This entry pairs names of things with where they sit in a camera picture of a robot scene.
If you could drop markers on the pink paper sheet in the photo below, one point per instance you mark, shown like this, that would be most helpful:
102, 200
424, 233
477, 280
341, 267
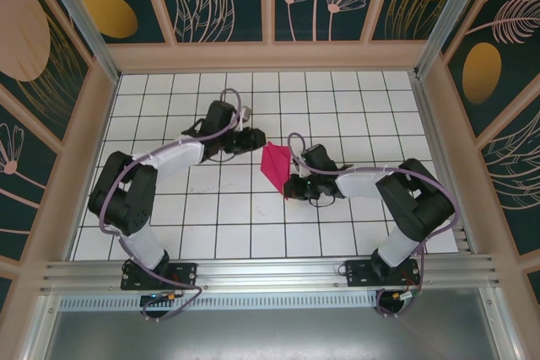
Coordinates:
274, 162

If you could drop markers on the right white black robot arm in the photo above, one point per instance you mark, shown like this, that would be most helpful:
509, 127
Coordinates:
398, 246

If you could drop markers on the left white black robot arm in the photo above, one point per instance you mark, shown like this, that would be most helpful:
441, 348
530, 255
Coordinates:
143, 246

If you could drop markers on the grey metal sheet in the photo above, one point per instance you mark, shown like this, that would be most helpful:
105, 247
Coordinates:
270, 334

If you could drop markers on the yellow power connector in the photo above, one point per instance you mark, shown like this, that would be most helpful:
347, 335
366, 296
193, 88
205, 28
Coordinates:
172, 295
397, 294

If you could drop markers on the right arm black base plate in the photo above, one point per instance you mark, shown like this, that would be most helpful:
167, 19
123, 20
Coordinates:
358, 273

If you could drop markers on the long aluminium mounting rail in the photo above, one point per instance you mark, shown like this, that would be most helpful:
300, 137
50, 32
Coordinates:
270, 271

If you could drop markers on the aluminium side rail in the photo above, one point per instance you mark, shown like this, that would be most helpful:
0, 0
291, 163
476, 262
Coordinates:
439, 124

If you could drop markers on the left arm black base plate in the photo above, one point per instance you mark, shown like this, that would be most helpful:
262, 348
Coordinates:
185, 275

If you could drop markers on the aluminium frame post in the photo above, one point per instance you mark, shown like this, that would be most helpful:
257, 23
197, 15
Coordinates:
76, 10
451, 10

